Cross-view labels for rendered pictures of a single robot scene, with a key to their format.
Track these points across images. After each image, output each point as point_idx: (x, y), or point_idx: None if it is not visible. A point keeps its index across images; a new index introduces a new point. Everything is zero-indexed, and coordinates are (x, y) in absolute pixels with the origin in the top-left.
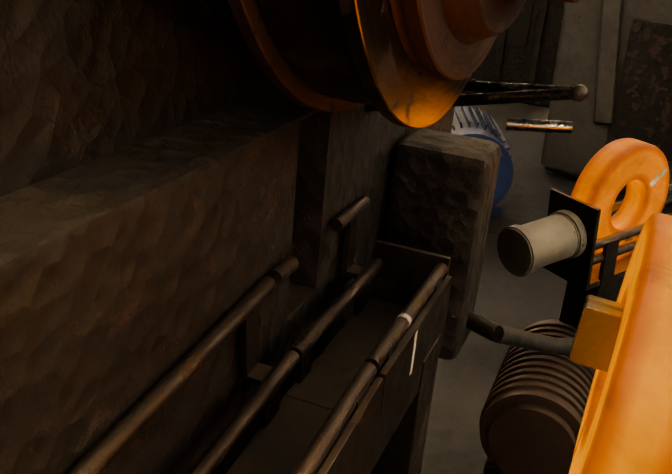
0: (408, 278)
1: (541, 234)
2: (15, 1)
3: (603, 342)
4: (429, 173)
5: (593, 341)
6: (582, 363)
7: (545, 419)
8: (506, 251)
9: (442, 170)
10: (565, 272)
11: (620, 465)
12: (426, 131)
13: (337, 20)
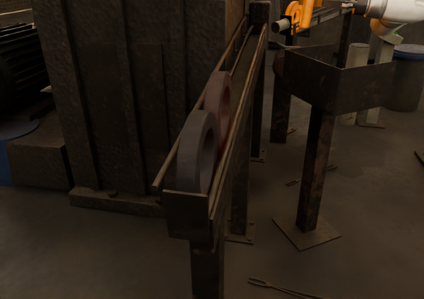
0: (259, 28)
1: (280, 22)
2: None
3: (302, 0)
4: (258, 7)
5: (301, 0)
6: (300, 4)
7: None
8: (273, 28)
9: (261, 6)
10: (285, 33)
11: (306, 7)
12: (255, 0)
13: None
